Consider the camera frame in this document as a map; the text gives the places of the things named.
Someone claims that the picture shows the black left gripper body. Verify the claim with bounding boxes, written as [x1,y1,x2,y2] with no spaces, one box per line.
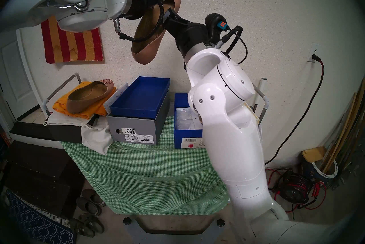
[124,0,166,21]

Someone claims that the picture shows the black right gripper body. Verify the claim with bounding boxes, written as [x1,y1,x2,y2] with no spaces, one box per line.
[165,14,212,56]

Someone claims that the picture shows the tan leather shoe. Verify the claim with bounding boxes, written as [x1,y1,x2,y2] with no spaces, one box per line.
[66,79,115,114]
[131,0,182,65]

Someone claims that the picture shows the blue shoe box lid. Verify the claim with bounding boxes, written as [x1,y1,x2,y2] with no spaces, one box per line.
[110,76,171,120]

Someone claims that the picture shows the blue shoe box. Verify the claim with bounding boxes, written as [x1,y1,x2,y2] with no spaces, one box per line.
[174,93,210,149]

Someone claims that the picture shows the gray shoe box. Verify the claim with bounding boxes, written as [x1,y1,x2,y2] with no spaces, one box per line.
[106,91,171,145]

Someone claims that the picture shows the tan cardboard box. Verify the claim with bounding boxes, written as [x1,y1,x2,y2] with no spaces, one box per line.
[302,146,328,164]

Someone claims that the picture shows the brown clog shoe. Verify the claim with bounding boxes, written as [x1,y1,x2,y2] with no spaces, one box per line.
[81,188,106,207]
[76,197,102,217]

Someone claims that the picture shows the red yellow striped flag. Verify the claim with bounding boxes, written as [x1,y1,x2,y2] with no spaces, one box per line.
[41,15,104,64]

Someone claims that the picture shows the white tissue paper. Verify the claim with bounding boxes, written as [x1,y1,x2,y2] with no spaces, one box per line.
[175,107,201,130]

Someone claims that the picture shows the white paper card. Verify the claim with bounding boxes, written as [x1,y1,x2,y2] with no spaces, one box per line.
[103,82,129,113]

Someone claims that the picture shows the orange felt cloth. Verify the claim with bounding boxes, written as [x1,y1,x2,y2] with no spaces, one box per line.
[52,81,117,120]

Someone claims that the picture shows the white panel door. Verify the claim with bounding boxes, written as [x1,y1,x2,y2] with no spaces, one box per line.
[0,30,40,121]

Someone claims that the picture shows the green checkered tablecloth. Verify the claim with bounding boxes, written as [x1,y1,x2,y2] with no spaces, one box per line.
[60,115,230,216]

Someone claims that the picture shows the leaning wooden sticks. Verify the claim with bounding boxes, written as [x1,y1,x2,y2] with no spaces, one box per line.
[321,77,365,174]

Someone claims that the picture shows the blue patterned bucket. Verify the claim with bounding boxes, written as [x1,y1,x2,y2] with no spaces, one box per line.
[302,158,340,188]

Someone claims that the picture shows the blue patterned rug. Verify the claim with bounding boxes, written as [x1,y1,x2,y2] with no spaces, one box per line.
[6,189,77,244]

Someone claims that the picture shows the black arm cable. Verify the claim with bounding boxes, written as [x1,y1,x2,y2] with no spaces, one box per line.
[215,25,248,65]

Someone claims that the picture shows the gray pipe frame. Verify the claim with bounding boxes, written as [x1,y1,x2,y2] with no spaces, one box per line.
[252,77,270,127]
[43,72,82,117]

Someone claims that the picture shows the white wall outlet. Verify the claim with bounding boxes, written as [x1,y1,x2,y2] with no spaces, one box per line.
[307,42,321,63]

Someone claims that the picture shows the red black power cord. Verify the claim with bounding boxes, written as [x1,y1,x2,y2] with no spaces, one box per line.
[265,54,325,165]

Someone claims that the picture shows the white drawstring dust bag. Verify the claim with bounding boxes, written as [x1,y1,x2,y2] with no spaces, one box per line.
[43,112,114,156]

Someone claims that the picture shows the black cord reel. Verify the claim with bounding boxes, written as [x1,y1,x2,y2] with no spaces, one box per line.
[277,171,313,204]

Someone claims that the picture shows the gray robot base plate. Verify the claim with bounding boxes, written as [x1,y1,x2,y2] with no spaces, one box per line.
[124,212,228,244]

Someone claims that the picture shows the dark strap sandal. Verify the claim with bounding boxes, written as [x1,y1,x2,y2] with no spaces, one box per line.
[69,218,96,237]
[78,213,104,234]

